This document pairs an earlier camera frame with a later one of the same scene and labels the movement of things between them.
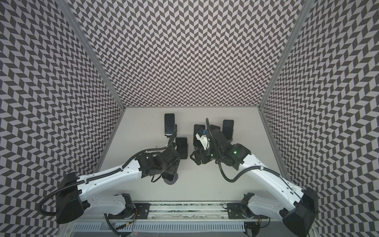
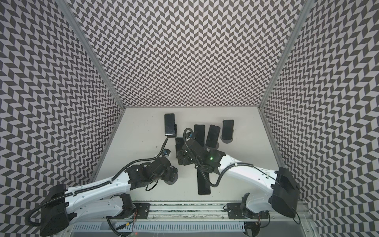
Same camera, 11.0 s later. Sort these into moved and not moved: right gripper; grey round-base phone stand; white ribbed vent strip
Moved: right gripper
Not moved: grey round-base phone stand; white ribbed vent strip
